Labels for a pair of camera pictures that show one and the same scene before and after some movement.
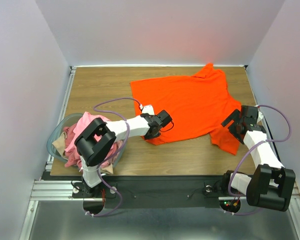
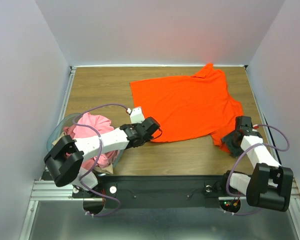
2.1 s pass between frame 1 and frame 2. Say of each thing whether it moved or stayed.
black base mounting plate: stayed
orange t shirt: stayed
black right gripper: moved
